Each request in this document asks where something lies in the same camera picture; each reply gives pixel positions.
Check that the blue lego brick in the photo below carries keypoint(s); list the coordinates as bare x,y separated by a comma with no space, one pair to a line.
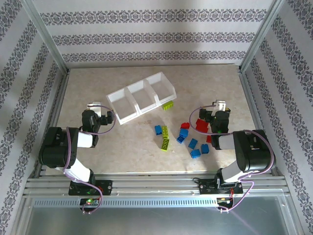
195,153
181,139
158,130
192,143
205,148
184,132

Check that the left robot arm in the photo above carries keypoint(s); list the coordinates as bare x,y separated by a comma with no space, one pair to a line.
56,147

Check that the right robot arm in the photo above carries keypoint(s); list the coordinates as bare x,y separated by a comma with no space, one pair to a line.
254,151

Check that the right circuit board with LED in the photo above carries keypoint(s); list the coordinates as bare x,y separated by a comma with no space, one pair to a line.
223,200

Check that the circuit board with led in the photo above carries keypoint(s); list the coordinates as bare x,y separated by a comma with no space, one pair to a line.
89,201
223,200

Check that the left circuit board with LED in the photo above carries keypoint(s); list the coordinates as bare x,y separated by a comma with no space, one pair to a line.
89,201

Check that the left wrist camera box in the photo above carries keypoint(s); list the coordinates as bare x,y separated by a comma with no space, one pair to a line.
96,107

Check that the aluminium side rail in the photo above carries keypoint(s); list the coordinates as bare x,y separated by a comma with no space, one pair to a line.
59,102

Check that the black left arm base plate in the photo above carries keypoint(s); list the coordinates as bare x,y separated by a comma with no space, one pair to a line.
106,187

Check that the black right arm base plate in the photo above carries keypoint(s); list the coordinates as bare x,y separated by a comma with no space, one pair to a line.
205,189

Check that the aluminium mounting rail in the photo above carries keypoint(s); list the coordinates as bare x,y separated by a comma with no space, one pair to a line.
156,186

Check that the aluminium frame post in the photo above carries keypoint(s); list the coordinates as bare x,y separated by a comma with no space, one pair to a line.
261,36
46,36

